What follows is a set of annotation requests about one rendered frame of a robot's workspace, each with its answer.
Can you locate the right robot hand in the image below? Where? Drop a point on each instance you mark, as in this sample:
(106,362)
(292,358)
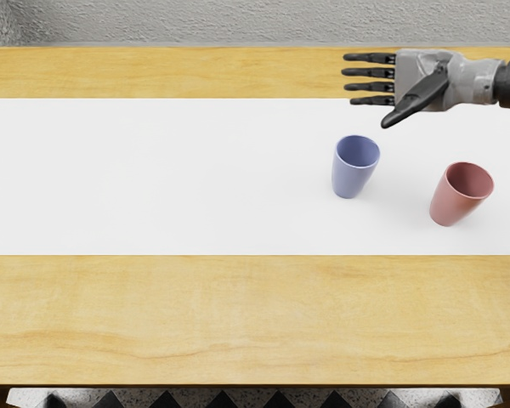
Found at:
(412,76)

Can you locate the lavender blue cup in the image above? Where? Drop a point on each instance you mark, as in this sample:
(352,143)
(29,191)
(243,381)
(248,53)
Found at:
(350,170)

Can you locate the dusty pink cup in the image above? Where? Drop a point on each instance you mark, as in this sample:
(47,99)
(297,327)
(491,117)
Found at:
(455,200)

